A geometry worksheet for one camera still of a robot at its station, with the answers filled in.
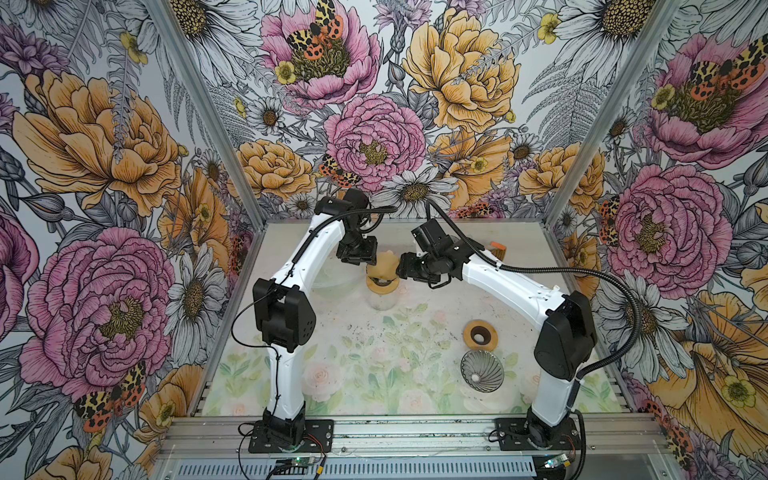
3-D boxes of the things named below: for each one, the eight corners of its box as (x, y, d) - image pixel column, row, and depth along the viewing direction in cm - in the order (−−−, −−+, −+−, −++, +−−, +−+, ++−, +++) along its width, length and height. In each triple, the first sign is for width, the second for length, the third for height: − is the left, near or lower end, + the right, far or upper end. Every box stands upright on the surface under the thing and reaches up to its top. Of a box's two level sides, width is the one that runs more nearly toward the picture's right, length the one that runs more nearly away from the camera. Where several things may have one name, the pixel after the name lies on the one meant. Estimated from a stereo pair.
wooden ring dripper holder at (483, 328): (465, 351, 90) (466, 348, 88) (461, 323, 95) (462, 320, 94) (499, 351, 90) (501, 348, 88) (492, 324, 95) (494, 320, 94)
